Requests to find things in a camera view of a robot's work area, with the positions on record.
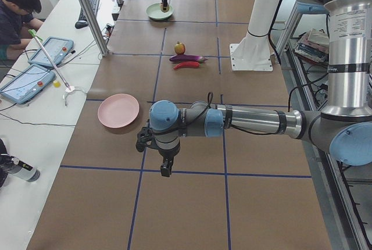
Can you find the sliced peach fruit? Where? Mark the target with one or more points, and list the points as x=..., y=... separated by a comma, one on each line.
x=164, y=8

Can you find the red yellow apple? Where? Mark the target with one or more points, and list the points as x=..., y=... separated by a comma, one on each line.
x=179, y=48

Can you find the purple eggplant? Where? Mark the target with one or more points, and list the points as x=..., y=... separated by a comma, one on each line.
x=185, y=58

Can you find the red chili pepper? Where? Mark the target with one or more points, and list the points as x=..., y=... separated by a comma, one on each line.
x=187, y=64

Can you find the light green plate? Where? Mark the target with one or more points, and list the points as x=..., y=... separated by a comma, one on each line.
x=153, y=11

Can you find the pink plate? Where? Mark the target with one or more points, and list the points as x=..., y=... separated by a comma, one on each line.
x=118, y=110

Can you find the black computer mouse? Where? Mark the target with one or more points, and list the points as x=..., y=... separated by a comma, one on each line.
x=81, y=24

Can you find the far teach pendant tablet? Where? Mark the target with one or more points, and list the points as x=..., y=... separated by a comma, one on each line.
x=58, y=49

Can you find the teach pendant tablet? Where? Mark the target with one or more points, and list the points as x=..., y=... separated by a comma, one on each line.
x=58, y=49
x=26, y=85

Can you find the white side desk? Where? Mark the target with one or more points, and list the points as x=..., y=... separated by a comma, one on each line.
x=37, y=132

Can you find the metal rod green tip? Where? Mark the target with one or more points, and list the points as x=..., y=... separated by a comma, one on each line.
x=33, y=34

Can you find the small yellow cup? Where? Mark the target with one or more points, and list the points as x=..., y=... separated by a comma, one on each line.
x=56, y=84

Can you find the seated person dark shirt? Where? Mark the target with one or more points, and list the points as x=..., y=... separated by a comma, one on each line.
x=16, y=20

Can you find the near teach pendant tablet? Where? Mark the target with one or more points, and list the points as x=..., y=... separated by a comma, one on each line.
x=26, y=85

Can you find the stack of books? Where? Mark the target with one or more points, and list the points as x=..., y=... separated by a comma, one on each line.
x=313, y=45

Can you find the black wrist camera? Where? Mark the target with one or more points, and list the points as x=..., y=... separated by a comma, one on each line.
x=145, y=139

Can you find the aluminium frame post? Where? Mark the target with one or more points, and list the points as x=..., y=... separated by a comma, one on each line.
x=94, y=27

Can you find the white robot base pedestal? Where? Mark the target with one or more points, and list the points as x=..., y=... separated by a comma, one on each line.
x=253, y=51

